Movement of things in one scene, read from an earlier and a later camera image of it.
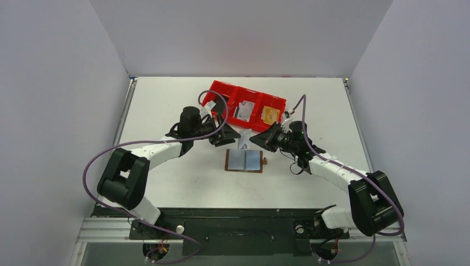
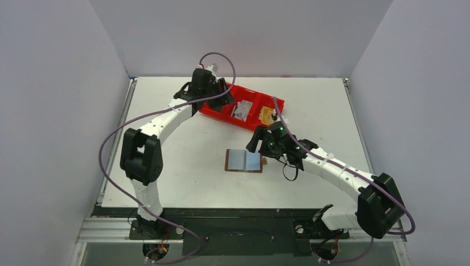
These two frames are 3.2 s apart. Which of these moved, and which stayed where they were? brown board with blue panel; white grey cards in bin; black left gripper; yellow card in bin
Moved: black left gripper
Stayed: yellow card in bin; white grey cards in bin; brown board with blue panel
